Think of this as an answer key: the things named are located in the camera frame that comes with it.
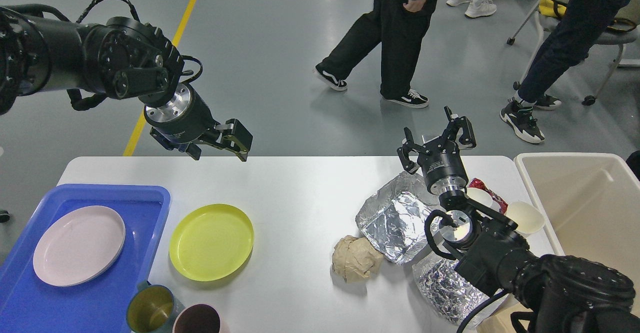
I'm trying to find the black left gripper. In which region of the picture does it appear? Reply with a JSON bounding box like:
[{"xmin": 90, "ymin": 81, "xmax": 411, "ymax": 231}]
[{"xmin": 144, "ymin": 83, "xmax": 254, "ymax": 162}]

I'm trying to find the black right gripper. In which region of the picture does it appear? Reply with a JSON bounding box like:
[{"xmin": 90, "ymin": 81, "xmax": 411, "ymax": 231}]
[{"xmin": 397, "ymin": 106, "xmax": 477, "ymax": 196}]

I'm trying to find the yellow plate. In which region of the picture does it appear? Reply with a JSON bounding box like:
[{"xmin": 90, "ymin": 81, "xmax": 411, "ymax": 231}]
[{"xmin": 169, "ymin": 203, "xmax": 255, "ymax": 282}]

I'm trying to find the pink brown cup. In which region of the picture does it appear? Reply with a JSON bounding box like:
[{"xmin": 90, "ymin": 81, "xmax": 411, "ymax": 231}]
[{"xmin": 171, "ymin": 303, "xmax": 231, "ymax": 333}]

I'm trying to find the green yellow mug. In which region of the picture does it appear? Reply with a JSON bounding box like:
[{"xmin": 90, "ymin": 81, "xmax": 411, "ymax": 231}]
[{"xmin": 126, "ymin": 281, "xmax": 185, "ymax": 333}]

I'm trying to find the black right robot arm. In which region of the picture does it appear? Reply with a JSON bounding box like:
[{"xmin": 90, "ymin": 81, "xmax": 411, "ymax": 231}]
[{"xmin": 397, "ymin": 107, "xmax": 640, "ymax": 333}]

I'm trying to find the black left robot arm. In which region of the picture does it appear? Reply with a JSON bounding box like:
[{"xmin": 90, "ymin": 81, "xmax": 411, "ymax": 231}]
[{"xmin": 0, "ymin": 3, "xmax": 253, "ymax": 162}]

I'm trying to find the red snack wrapper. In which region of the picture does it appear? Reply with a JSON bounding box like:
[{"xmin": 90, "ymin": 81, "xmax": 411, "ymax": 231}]
[{"xmin": 466, "ymin": 178, "xmax": 508, "ymax": 215}]

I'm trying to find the white paper cup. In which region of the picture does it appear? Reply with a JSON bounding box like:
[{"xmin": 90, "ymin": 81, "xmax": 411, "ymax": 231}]
[{"xmin": 466, "ymin": 187, "xmax": 494, "ymax": 208}]

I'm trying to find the aluminium foil tray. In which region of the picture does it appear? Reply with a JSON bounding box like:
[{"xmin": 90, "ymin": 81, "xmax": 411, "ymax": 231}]
[{"xmin": 355, "ymin": 171, "xmax": 440, "ymax": 265}]

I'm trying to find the white paper bowl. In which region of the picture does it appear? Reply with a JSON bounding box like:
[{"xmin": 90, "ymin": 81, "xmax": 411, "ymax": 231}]
[{"xmin": 504, "ymin": 201, "xmax": 546, "ymax": 238}]

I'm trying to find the crumpled brown paper ball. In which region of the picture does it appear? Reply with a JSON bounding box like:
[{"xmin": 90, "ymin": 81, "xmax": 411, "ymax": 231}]
[{"xmin": 331, "ymin": 235, "xmax": 384, "ymax": 283}]

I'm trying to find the crumpled aluminium foil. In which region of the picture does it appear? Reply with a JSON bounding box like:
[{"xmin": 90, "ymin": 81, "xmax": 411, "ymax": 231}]
[{"xmin": 412, "ymin": 253, "xmax": 490, "ymax": 326}]

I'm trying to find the person in black trousers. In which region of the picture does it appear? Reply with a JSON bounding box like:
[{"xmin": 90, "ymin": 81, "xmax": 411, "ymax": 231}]
[{"xmin": 314, "ymin": 0, "xmax": 438, "ymax": 109}]

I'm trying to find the beige plastic bin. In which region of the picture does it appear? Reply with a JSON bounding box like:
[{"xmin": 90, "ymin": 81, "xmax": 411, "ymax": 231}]
[{"xmin": 514, "ymin": 152, "xmax": 640, "ymax": 290}]

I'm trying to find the pink plate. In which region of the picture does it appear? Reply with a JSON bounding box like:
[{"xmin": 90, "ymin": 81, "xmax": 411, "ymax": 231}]
[{"xmin": 32, "ymin": 205, "xmax": 126, "ymax": 287}]

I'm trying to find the person in dark jeans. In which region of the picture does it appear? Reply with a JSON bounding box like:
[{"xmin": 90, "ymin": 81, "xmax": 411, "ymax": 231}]
[{"xmin": 500, "ymin": 0, "xmax": 630, "ymax": 144}]

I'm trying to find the grey chair on wheels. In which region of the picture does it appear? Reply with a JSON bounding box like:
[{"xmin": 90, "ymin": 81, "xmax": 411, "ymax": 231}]
[{"xmin": 513, "ymin": 0, "xmax": 639, "ymax": 106}]

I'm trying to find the blue plastic tray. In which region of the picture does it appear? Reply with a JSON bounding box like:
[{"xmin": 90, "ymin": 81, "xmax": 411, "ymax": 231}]
[{"xmin": 0, "ymin": 183, "xmax": 170, "ymax": 333}]

